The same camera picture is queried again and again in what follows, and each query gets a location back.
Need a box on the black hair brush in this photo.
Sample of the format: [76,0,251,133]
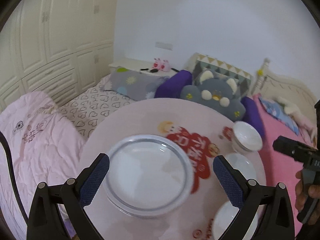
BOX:
[140,68,159,73]

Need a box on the white bedside table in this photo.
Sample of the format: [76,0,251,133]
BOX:
[108,58,177,77]

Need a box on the purple pillow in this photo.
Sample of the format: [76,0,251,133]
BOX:
[154,70,265,138]

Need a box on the pink blanket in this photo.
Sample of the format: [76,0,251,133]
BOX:
[253,94,316,234]

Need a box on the grey floral pillow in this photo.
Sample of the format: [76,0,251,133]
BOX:
[100,67,170,101]

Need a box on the pink plush toy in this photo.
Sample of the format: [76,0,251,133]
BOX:
[152,58,171,72]

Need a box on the white plate with grey rim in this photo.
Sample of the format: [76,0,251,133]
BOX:
[103,134,194,218]

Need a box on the triangle pattern pillow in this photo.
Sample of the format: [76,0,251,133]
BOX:
[192,54,253,98]

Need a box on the white wardrobe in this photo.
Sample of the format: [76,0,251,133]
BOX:
[1,0,117,109]

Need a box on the white plush toy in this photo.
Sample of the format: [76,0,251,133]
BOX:
[275,96,317,147]

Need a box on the person's right hand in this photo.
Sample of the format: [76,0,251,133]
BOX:
[295,170,320,225]

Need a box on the blue patterned pillow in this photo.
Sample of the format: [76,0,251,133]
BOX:
[258,96,299,135]

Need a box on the light pink quilt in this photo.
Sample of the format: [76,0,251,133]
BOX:
[1,92,86,213]

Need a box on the heart pattern bed sheet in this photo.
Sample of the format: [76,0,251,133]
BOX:
[60,75,135,139]

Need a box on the cream bed headboard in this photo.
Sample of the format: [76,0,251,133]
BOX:
[251,58,317,115]

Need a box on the white ceramic bowl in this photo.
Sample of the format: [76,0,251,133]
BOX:
[213,200,259,240]
[232,121,263,154]
[225,152,257,180]

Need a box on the grey cat plush cushion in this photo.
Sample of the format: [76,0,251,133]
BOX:
[180,70,246,122]

